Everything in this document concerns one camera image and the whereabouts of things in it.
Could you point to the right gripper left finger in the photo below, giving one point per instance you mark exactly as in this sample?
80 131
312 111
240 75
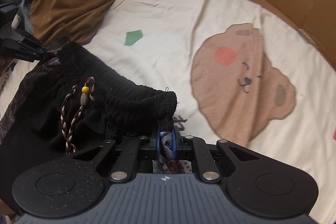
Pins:
136 156

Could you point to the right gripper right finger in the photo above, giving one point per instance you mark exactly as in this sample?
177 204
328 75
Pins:
195 150

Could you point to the black bear patchwork shorts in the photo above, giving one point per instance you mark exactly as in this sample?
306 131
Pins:
75 100

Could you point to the blue denim jeans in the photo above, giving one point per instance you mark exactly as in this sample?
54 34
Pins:
24 18

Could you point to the brown garment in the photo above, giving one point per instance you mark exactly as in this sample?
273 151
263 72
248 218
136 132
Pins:
77 20

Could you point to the cream bear print bedsheet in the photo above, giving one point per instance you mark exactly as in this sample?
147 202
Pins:
239 73

